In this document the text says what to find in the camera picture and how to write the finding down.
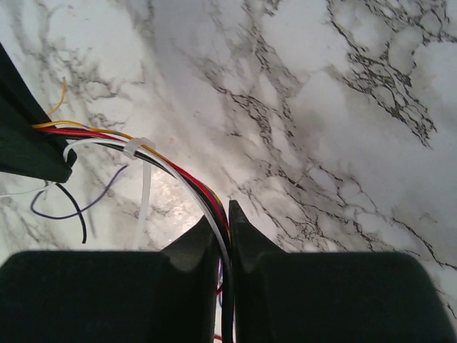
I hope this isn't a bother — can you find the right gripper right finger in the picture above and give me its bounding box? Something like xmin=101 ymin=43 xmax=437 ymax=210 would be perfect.
xmin=229 ymin=200 xmax=456 ymax=342

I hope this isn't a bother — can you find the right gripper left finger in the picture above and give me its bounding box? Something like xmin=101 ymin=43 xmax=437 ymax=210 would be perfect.
xmin=1 ymin=219 xmax=219 ymax=342

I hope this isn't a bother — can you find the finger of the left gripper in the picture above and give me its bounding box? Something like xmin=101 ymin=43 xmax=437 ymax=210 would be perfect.
xmin=1 ymin=48 xmax=76 ymax=183

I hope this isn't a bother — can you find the red thin wire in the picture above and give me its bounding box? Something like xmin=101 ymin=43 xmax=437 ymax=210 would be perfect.
xmin=35 ymin=126 xmax=229 ymax=340

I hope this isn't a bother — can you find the black thin wire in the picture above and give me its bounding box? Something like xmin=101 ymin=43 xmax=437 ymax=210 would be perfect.
xmin=53 ymin=141 xmax=235 ymax=343

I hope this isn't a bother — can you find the translucent white zip tie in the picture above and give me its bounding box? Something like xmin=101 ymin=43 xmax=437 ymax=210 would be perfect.
xmin=123 ymin=138 xmax=151 ymax=250

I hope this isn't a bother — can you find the marble pattern table mat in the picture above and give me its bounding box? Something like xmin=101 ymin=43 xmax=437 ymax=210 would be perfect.
xmin=1 ymin=1 xmax=456 ymax=319

